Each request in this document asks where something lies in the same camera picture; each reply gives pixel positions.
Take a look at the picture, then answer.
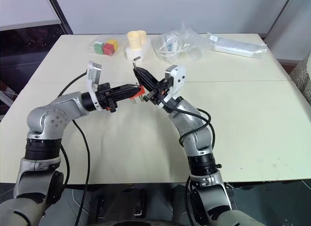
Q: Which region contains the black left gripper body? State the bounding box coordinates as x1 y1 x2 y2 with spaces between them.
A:
96 82 120 114

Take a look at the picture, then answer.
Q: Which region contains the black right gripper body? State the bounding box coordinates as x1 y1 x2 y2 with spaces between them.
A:
143 77 172 106

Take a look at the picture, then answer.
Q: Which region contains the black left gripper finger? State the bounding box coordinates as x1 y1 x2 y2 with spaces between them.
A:
114 84 141 94
115 89 142 102

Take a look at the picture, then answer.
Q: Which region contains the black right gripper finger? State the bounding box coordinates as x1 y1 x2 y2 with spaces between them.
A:
133 68 156 93
136 68 160 87

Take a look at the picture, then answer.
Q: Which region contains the orange hex key holder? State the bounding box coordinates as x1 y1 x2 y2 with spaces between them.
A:
128 86 147 99

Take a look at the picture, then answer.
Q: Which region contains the white cup base block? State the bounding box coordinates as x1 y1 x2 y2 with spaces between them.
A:
125 39 152 63

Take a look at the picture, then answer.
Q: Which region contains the cream plastic cup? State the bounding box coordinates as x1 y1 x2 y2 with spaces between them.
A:
137 30 147 46
127 31 143 51

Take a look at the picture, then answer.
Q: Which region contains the red cube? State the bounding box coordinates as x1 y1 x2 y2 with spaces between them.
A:
102 43 115 56

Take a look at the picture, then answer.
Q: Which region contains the clear bag of cubes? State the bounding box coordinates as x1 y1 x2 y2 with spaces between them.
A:
87 37 127 57

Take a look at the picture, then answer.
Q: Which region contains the yellow cube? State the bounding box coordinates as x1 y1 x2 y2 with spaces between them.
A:
106 39 119 51

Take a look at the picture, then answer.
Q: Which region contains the white power strip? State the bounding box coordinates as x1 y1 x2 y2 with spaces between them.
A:
212 39 256 57

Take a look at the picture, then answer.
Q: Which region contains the clear bag with power strip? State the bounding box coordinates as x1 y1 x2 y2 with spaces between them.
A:
206 32 268 61

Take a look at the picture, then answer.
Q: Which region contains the dark rounded shape under table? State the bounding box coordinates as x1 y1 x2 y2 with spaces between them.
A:
88 184 153 226

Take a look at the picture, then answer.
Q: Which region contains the patterned fabric seat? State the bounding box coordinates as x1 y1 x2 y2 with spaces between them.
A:
290 52 311 103

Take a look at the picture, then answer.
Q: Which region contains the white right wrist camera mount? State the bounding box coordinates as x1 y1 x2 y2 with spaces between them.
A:
156 64 187 108

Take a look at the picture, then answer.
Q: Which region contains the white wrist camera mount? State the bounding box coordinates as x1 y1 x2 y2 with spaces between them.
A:
85 60 103 111
156 64 187 108

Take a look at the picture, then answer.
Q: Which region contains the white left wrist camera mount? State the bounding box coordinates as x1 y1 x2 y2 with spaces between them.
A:
85 60 103 111

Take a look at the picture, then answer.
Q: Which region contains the coiled white cable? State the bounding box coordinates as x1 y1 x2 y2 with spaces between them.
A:
155 33 193 58

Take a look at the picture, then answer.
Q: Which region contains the clear bag with white cable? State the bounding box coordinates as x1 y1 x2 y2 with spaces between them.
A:
151 21 203 64

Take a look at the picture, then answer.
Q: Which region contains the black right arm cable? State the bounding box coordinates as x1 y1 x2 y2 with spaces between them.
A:
161 101 216 145

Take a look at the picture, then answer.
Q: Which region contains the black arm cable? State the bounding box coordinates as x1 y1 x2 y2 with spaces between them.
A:
161 101 216 145
58 71 92 226

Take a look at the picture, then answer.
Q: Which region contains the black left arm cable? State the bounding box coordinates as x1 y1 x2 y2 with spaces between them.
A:
58 71 92 226

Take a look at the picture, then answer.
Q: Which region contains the dark slanted frame post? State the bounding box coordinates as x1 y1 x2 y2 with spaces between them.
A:
263 0 302 39
45 0 74 35

